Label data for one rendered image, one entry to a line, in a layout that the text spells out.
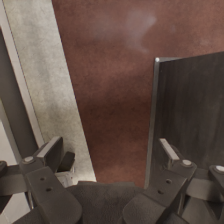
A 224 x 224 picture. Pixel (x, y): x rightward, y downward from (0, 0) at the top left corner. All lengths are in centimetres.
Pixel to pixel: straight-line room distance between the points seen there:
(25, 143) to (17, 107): 17
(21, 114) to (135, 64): 68
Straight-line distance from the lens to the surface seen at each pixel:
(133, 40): 104
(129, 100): 104
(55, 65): 108
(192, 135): 61
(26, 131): 80
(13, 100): 78
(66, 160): 109
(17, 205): 35
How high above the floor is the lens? 102
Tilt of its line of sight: 75 degrees down
